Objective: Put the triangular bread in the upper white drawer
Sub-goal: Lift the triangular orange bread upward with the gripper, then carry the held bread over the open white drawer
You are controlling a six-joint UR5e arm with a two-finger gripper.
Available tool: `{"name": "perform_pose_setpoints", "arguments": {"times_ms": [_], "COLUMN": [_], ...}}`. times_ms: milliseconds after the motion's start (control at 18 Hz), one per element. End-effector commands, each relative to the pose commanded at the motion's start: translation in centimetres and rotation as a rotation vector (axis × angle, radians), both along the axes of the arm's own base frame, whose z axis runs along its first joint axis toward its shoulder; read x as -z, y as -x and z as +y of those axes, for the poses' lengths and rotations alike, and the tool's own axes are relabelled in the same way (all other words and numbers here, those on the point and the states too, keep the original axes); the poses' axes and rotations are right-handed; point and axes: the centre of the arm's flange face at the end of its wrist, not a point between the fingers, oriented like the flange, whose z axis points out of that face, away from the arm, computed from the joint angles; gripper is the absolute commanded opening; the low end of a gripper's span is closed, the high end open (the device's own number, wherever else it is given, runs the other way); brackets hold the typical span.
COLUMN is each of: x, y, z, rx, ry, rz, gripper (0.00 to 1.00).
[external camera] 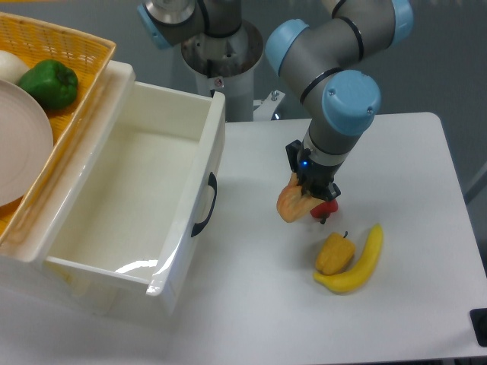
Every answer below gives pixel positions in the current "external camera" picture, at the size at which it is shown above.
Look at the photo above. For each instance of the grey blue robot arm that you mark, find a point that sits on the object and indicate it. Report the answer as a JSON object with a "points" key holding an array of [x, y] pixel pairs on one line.
{"points": [[317, 64]]}

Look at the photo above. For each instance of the orange triangle bread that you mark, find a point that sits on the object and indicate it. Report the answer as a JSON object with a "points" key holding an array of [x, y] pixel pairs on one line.
{"points": [[291, 204]]}

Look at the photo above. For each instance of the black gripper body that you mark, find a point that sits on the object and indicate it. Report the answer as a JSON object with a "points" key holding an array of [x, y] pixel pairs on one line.
{"points": [[314, 178]]}

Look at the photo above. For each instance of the white round onion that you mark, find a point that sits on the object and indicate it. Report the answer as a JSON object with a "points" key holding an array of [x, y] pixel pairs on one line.
{"points": [[12, 68]]}

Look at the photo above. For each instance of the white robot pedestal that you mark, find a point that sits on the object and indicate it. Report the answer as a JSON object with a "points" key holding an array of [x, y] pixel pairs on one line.
{"points": [[227, 65]]}

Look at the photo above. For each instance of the open white upper drawer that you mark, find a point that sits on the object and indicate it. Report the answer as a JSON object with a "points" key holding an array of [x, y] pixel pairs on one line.
{"points": [[130, 226]]}

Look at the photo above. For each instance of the yellow bell pepper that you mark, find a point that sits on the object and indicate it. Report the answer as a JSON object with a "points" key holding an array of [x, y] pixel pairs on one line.
{"points": [[335, 254]]}

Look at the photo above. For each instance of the green bell pepper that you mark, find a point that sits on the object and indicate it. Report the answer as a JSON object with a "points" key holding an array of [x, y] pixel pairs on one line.
{"points": [[52, 84]]}

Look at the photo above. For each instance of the black drawer handle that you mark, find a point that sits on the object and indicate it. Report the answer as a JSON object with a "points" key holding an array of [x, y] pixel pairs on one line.
{"points": [[210, 194]]}

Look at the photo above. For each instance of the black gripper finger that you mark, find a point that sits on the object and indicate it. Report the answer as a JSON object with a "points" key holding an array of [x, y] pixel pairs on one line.
{"points": [[327, 209]]}

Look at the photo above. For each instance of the red bell pepper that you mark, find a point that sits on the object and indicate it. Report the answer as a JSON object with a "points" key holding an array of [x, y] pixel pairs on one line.
{"points": [[317, 211]]}

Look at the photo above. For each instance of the white drawer cabinet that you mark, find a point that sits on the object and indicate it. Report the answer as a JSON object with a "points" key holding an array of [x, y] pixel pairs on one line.
{"points": [[24, 249]]}

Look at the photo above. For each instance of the yellow banana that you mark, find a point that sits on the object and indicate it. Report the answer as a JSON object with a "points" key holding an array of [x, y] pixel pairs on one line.
{"points": [[361, 271]]}

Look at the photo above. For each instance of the yellow woven basket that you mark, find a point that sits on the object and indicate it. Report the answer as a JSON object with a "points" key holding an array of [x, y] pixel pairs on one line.
{"points": [[67, 65]]}

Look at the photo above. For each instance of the black object at table corner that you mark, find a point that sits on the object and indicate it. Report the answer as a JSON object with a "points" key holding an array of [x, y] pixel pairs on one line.
{"points": [[479, 321]]}

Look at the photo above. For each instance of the pink plate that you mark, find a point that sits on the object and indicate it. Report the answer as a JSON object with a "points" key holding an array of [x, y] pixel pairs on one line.
{"points": [[26, 142]]}

